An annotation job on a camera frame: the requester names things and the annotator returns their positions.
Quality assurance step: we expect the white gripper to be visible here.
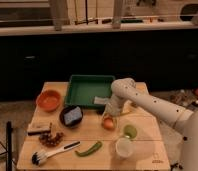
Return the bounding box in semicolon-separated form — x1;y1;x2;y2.
101;95;125;130

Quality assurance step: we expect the orange apple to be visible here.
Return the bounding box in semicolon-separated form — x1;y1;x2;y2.
105;118;114;130

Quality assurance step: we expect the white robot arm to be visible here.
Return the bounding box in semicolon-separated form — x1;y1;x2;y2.
105;78;198;171

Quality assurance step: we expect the white paper cup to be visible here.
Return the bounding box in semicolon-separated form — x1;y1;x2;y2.
115;137;133;159

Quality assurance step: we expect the green round fruit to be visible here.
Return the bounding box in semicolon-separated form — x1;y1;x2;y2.
123;125;137;139

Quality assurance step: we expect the green chili pepper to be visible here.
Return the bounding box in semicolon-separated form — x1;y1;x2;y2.
75;141;103;157

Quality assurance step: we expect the dark bowl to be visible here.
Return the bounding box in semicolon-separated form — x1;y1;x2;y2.
59;106;82;128

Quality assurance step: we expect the blue grey sponge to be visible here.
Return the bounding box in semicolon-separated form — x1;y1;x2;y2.
64;107;82;126

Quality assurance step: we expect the green plastic tray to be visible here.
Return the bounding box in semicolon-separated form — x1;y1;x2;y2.
64;75;115;110

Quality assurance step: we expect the orange bowl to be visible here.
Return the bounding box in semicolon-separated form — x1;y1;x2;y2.
36;90;61;112

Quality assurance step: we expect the white dish brush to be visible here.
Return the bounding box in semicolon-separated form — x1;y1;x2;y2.
31;141;81;166

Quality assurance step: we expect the wooden block with black handle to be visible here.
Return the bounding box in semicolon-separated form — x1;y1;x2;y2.
27;123;52;135

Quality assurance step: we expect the black chair frame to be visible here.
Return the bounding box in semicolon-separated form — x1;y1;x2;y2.
0;121;14;171

